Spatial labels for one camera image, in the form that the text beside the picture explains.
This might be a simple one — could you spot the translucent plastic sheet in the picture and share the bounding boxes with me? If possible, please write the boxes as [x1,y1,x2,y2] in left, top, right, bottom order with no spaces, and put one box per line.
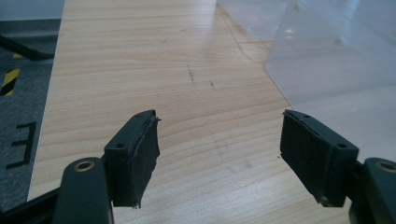
[216,0,396,163]

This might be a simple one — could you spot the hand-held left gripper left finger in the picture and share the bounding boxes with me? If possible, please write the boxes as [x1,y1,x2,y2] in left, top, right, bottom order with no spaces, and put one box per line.
[103,109,162,209]

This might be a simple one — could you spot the black cable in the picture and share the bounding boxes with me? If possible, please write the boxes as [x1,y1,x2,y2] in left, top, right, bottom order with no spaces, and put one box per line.
[0,34,55,62]

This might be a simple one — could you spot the yellow black hazard tape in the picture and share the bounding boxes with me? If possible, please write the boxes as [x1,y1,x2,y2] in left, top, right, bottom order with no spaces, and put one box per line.
[0,67,21,97]

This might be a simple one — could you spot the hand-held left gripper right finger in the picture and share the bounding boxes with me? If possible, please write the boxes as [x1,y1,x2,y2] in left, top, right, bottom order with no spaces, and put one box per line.
[279,108,361,208]

